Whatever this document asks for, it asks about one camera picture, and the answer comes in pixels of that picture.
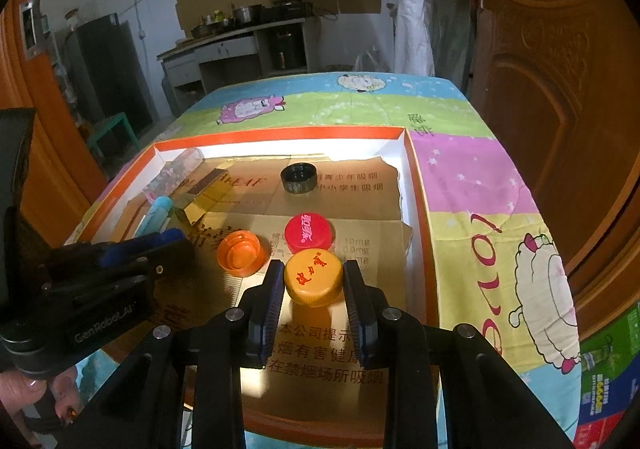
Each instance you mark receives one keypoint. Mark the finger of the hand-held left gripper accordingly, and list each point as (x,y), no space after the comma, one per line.
(172,260)
(120,253)

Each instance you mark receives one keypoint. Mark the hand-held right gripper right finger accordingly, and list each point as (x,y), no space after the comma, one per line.
(357,324)

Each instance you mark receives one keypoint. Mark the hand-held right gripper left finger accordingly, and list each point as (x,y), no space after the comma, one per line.
(270,319)

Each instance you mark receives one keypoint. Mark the teal flower-print lighter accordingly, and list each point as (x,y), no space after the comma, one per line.
(156,214)

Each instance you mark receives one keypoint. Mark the yellow bottle cap red print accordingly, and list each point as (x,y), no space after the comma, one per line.
(314,276)

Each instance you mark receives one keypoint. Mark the gold lighter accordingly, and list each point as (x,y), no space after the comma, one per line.
(205,199)

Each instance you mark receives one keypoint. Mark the orange ribbed bottle cap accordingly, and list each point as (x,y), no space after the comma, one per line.
(242,254)

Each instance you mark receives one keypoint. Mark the orange-rimmed shallow box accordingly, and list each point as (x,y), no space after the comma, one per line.
(420,209)

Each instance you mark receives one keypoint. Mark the person's left hand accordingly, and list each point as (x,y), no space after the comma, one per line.
(30,389)

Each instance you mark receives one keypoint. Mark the brown cardboard liner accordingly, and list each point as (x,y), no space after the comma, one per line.
(350,209)

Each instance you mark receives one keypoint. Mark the teal stool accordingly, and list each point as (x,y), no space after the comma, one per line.
(112,129)

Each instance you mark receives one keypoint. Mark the black bottle cap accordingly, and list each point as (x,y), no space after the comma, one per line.
(299,178)

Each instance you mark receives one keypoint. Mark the dark grey refrigerator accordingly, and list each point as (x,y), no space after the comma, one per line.
(110,69)

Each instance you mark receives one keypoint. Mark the kitchen counter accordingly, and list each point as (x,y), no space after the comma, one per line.
(225,56)

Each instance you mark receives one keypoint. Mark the metal pot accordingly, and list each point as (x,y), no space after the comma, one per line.
(247,15)

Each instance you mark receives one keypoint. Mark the green carton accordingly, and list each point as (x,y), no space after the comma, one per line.
(612,359)

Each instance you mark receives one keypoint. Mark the red carton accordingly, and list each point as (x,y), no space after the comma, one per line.
(607,431)

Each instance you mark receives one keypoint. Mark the black stove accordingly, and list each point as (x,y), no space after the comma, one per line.
(292,10)

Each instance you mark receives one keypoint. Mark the white sack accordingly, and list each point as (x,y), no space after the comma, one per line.
(412,36)

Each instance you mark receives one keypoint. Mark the brown wooden door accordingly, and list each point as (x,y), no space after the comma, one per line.
(560,104)

